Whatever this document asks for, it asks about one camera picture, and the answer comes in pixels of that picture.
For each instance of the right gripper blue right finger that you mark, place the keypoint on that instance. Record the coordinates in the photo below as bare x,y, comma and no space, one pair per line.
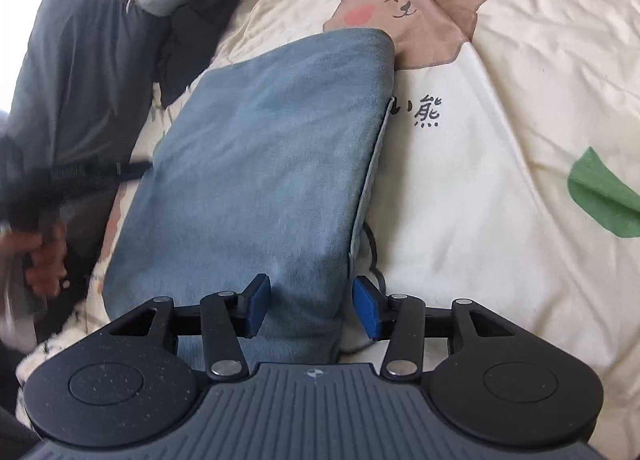
370,307

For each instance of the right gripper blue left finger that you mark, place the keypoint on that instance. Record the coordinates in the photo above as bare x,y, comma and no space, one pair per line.
253,306

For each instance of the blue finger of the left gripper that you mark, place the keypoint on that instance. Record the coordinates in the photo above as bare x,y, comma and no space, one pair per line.
133,170

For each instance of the light blue denim jeans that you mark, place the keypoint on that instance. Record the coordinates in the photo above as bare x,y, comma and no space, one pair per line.
268,168

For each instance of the person left hand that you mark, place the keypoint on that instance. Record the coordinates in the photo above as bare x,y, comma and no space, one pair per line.
47,271

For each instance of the dark grey duvet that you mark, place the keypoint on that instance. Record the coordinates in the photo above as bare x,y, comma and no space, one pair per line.
83,91

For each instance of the white fluffy spotted blanket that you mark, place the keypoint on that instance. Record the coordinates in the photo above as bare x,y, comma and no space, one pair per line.
78,326

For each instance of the black garment pile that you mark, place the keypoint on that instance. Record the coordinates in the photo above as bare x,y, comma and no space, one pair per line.
196,29

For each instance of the cream bear print bedsheet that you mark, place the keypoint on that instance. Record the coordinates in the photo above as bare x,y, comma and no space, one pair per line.
511,175

